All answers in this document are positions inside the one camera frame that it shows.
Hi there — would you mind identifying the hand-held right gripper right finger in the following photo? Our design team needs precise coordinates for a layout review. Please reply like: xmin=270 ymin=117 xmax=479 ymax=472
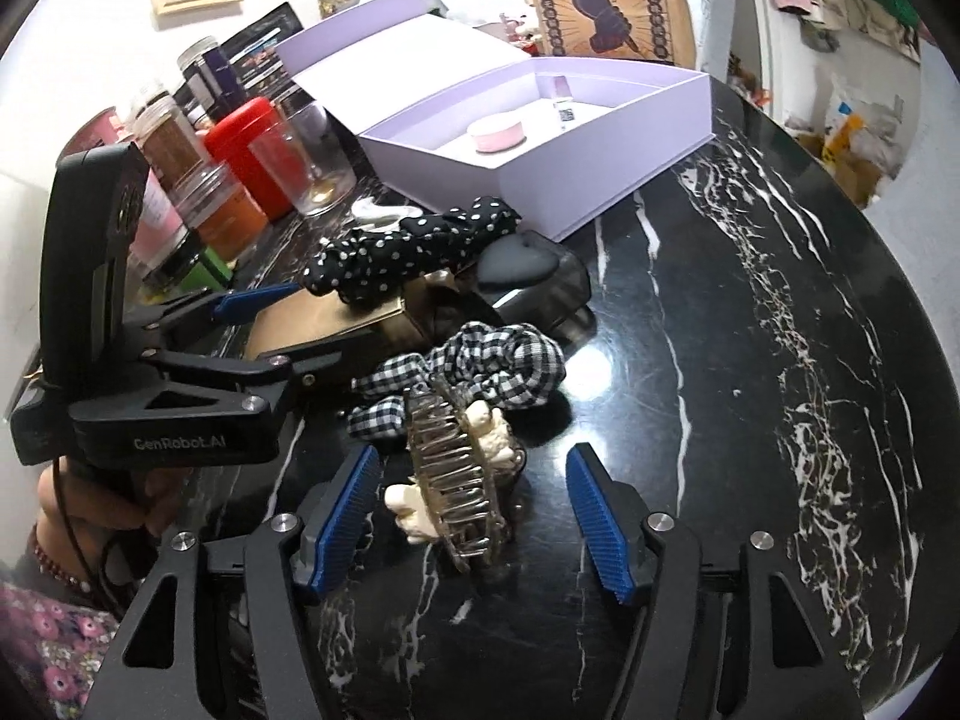
xmin=564 ymin=444 xmax=871 ymax=720

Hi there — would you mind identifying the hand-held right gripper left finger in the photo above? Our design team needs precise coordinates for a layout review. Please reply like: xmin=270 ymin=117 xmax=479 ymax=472
xmin=86 ymin=444 xmax=383 ymax=720

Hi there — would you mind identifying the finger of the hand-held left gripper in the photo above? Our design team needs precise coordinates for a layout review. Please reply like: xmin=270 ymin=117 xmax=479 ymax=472
xmin=70 ymin=348 xmax=346 ymax=422
xmin=124 ymin=283 xmax=302 ymax=340

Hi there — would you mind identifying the gold box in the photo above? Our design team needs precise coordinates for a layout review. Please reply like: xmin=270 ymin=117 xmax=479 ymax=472
xmin=250 ymin=273 xmax=452 ymax=392

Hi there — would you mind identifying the black polka dot scrunchie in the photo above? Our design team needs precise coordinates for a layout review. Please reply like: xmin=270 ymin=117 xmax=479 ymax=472
xmin=301 ymin=196 xmax=521 ymax=311

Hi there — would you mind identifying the pearl white hair claw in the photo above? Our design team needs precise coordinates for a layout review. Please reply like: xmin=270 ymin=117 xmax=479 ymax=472
xmin=350 ymin=194 xmax=422 ymax=227

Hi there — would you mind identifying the black white gingham scrunchie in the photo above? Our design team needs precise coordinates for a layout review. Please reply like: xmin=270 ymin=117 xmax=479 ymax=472
xmin=346 ymin=320 xmax=566 ymax=459

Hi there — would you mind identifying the lavender gift box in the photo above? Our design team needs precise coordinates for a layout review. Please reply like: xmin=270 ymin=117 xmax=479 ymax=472
xmin=274 ymin=0 xmax=715 ymax=242

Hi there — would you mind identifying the person's left hand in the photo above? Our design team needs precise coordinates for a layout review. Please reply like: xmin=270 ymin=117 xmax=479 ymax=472
xmin=34 ymin=463 xmax=182 ymax=542

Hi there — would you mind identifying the green jar black lid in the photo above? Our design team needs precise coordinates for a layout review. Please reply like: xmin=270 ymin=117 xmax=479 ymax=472
xmin=141 ymin=235 xmax=234 ymax=291

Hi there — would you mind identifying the orange-filled clear jar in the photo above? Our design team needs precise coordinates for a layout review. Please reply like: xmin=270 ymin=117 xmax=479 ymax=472
xmin=175 ymin=163 xmax=270 ymax=260

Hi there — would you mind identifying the pink tube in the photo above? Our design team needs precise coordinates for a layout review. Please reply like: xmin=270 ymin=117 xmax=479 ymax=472
xmin=71 ymin=106 xmax=185 ymax=256

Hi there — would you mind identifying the clear glass cup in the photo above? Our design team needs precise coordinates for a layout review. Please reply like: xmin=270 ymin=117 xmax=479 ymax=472
xmin=250 ymin=100 xmax=358 ymax=218

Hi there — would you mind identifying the red canister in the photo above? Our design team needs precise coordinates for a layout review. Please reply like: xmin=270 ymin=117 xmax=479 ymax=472
xmin=203 ymin=97 xmax=298 ymax=221

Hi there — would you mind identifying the brown-filled clear jar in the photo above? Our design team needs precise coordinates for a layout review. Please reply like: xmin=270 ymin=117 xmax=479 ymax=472
xmin=130 ymin=82 xmax=215 ymax=190

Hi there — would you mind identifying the dark purple canister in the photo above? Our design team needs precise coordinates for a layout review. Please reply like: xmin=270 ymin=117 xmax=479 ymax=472
xmin=177 ymin=37 xmax=249 ymax=122

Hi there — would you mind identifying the dark heart-shaped pad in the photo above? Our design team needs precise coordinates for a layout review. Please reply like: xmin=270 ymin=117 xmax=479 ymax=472
xmin=475 ymin=232 xmax=560 ymax=290

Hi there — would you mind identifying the black menu stand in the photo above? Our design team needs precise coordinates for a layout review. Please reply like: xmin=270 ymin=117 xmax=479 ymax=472
xmin=223 ymin=3 xmax=302 ymax=103

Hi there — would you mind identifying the pink round case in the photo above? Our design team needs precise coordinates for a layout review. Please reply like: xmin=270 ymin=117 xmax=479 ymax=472
xmin=466 ymin=113 xmax=528 ymax=155

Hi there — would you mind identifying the floral clothing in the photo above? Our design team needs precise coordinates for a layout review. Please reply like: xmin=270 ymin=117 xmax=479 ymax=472
xmin=0 ymin=579 xmax=125 ymax=720

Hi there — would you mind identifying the small purple box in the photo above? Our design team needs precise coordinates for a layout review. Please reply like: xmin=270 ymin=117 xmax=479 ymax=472
xmin=547 ymin=74 xmax=578 ymax=129

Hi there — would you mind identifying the printed brown paper bag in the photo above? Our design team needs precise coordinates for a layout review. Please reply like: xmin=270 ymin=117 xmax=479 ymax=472
xmin=511 ymin=0 xmax=699 ymax=65

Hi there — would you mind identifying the white plastic bag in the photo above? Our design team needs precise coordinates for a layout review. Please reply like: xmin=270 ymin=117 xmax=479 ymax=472
xmin=823 ymin=74 xmax=902 ymax=166

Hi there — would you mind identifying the white board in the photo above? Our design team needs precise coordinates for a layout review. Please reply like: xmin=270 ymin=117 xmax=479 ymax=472
xmin=678 ymin=0 xmax=781 ymax=118

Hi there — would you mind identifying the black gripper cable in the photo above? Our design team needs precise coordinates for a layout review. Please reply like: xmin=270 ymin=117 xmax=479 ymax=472
xmin=49 ymin=461 xmax=143 ymax=605

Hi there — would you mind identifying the beaded bracelet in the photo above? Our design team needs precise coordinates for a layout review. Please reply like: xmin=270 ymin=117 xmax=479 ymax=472
xmin=28 ymin=529 xmax=97 ymax=592

